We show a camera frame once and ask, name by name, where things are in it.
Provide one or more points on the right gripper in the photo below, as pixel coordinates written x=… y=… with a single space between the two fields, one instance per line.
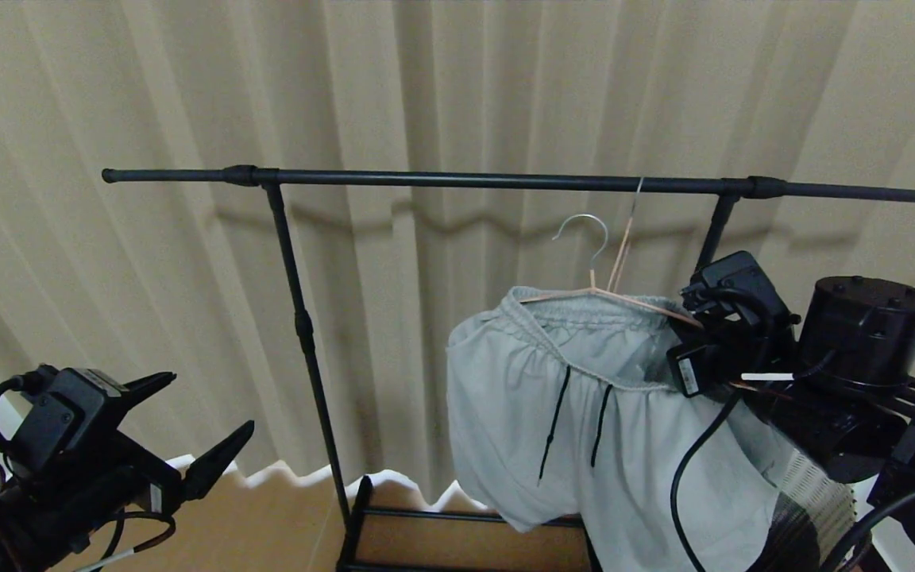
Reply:
x=743 y=365

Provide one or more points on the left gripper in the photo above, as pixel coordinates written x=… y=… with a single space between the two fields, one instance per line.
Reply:
x=108 y=492

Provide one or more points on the pink clothes hanger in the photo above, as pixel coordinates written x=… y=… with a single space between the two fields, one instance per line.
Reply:
x=648 y=307
x=624 y=242

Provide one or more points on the pale grey shorts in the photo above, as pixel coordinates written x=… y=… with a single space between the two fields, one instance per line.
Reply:
x=624 y=477

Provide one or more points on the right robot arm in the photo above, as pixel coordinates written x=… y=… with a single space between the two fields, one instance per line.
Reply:
x=862 y=334

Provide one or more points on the white laundry basket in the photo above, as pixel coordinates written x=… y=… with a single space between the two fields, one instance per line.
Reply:
x=823 y=500

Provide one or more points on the black clothes rack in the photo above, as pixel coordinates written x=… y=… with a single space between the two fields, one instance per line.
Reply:
x=505 y=182

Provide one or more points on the beige curtain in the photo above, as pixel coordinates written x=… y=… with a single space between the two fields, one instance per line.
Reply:
x=148 y=95

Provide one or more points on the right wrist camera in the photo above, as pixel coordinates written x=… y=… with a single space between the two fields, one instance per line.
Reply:
x=735 y=290

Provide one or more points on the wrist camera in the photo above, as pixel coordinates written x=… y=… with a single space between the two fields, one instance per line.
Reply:
x=60 y=413
x=735 y=290

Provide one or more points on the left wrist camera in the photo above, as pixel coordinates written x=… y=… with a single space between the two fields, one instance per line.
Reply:
x=60 y=413

